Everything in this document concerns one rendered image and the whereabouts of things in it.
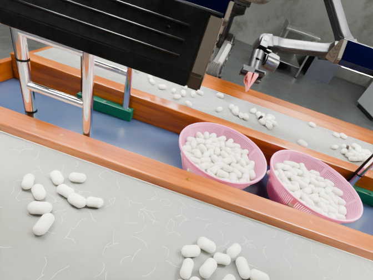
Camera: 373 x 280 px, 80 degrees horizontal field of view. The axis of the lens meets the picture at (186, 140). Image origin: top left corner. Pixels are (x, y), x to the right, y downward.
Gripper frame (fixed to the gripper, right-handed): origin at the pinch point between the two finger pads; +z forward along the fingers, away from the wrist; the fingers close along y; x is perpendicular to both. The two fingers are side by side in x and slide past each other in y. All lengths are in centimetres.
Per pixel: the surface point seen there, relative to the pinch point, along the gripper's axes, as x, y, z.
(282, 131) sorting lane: -0.9, 18.7, 13.6
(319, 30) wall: 401, 220, -501
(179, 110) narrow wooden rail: -13.4, -22.8, 24.8
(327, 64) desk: 343, 224, -347
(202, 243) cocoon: -41, -8, 59
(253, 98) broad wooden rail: 10.8, 6.2, -3.7
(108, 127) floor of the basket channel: -13, -43, 39
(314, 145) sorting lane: -2.2, 31.7, 15.2
